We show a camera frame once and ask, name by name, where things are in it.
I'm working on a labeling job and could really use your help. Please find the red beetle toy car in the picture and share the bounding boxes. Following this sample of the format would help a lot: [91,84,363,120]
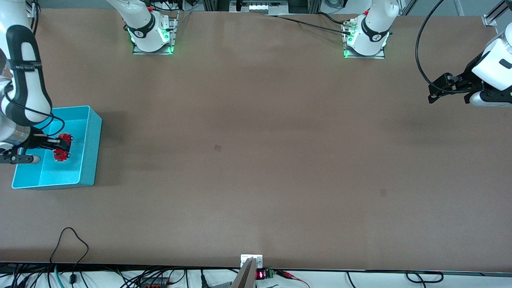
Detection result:
[53,134,74,163]

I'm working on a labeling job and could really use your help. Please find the blue plastic storage box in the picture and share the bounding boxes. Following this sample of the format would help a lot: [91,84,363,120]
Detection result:
[11,105,103,190]

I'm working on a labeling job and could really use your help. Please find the dark power strip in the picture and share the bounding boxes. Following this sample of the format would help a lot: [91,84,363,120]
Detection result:
[138,277,171,288]

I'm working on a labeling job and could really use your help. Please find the lit equipment rack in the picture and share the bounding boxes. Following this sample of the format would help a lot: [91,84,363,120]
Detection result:
[229,0,289,14]

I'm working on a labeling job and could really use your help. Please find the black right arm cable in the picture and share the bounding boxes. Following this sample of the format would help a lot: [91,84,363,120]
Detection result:
[4,0,66,155]

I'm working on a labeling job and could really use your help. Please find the black left camera mount bracket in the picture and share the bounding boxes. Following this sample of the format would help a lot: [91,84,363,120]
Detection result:
[478,88,512,100]

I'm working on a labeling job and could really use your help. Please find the aluminium frame profile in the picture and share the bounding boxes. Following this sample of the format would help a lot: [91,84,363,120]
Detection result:
[482,0,512,28]

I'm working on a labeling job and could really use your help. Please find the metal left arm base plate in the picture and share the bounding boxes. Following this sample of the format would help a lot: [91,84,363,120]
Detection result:
[343,20,386,60]

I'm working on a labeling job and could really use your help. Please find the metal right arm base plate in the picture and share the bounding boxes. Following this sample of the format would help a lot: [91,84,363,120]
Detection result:
[132,12,179,56]

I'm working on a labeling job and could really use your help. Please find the thick black table cable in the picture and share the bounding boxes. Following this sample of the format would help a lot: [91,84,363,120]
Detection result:
[317,12,349,25]

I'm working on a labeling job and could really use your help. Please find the black looped cable with block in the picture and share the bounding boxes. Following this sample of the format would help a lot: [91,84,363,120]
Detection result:
[50,227,90,285]

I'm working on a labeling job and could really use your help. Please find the thin black table cable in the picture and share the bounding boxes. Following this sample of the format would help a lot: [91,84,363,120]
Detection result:
[262,14,352,35]

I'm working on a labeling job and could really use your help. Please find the black coiled cable loop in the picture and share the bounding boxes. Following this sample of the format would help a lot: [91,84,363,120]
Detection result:
[405,270,444,284]

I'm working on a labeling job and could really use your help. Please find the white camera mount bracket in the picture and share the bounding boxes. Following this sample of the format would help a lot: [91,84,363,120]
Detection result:
[240,254,263,268]

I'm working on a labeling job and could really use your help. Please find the grey metal camera bar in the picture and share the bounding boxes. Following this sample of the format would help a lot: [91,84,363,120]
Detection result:
[231,258,257,288]

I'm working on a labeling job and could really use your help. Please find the red clip lead wires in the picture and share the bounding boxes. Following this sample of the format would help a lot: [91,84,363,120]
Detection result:
[275,270,311,288]

